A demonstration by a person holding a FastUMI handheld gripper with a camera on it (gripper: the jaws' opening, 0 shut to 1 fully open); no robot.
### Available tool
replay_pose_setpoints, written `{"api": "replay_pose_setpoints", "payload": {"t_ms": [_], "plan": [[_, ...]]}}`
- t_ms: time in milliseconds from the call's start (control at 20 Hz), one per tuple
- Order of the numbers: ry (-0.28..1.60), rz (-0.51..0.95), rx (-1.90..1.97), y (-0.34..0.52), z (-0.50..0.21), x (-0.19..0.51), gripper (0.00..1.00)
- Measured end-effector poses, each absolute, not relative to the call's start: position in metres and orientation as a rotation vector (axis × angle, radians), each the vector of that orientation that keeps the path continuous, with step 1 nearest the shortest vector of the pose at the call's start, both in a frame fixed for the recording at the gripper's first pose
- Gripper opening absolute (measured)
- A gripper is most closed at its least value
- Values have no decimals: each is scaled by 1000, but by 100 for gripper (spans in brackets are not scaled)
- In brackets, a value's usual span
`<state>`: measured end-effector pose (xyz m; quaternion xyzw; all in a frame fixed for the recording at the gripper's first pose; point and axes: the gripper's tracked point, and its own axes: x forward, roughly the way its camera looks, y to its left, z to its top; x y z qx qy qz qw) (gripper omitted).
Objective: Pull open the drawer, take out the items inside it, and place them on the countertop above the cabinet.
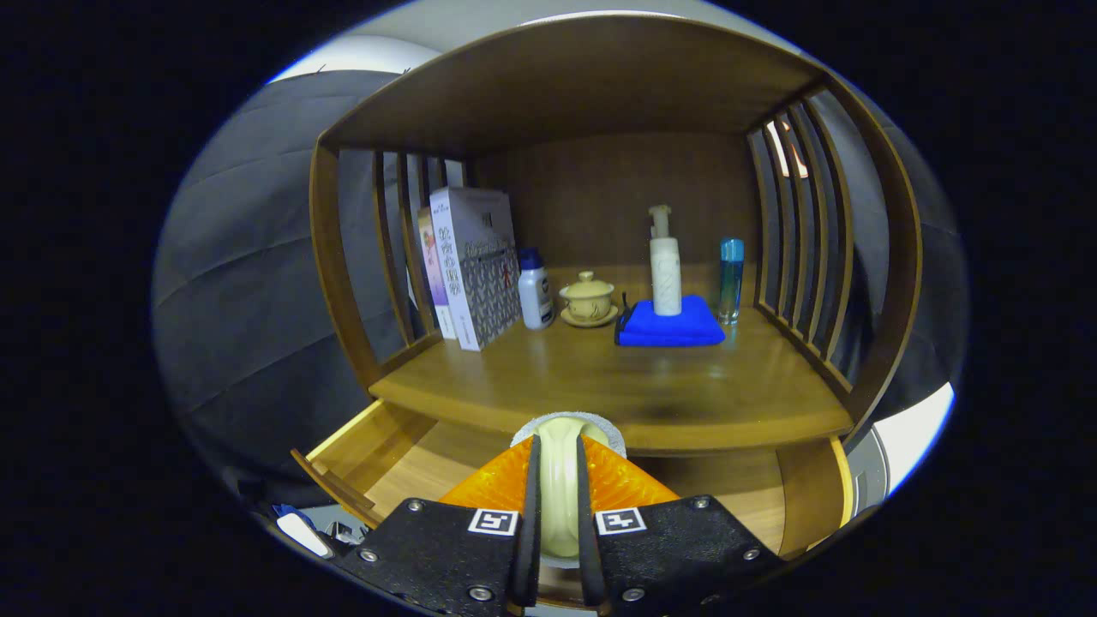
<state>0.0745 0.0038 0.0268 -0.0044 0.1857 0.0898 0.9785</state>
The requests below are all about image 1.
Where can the thick white patterned book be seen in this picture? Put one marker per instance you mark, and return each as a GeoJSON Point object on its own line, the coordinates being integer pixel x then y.
{"type": "Point", "coordinates": [467, 274]}

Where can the brown wooden cabinet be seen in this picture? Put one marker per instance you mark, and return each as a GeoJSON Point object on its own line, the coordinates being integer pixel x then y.
{"type": "Point", "coordinates": [566, 77]}

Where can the yellow lidded teacup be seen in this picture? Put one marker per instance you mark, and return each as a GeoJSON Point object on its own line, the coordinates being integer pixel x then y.
{"type": "Point", "coordinates": [588, 300]}

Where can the thin purple book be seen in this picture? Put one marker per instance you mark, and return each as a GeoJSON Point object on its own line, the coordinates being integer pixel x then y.
{"type": "Point", "coordinates": [433, 274]}

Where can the blue folded cloth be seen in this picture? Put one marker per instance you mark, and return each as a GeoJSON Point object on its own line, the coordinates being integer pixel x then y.
{"type": "Point", "coordinates": [668, 330]}

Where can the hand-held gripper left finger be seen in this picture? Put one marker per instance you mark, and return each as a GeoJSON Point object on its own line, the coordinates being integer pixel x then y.
{"type": "Point", "coordinates": [446, 548]}

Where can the white bottle blue cap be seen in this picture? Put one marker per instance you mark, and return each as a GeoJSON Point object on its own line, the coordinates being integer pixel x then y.
{"type": "Point", "coordinates": [536, 296]}

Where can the brown wooden drawer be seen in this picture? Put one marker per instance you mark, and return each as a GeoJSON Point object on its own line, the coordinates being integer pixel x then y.
{"type": "Point", "coordinates": [403, 463]}

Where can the black backdrop cloth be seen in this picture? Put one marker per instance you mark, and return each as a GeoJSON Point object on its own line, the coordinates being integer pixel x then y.
{"type": "Point", "coordinates": [240, 300]}

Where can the wooden countertop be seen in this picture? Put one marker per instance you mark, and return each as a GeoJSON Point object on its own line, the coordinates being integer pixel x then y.
{"type": "Point", "coordinates": [600, 377]}

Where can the blue glass bottle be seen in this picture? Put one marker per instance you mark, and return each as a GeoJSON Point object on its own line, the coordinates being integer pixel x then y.
{"type": "Point", "coordinates": [731, 283]}

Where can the white plastic object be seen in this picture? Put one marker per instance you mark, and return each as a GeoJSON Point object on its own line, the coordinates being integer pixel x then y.
{"type": "Point", "coordinates": [304, 533]}

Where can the white pump bottle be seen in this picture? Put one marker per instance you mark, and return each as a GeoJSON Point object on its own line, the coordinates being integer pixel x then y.
{"type": "Point", "coordinates": [666, 274]}

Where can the white grey drawer unit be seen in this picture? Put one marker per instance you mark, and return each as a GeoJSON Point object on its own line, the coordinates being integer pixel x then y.
{"type": "Point", "coordinates": [913, 428]}

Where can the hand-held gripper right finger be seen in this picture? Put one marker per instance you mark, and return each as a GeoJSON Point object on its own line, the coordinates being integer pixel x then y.
{"type": "Point", "coordinates": [677, 548]}

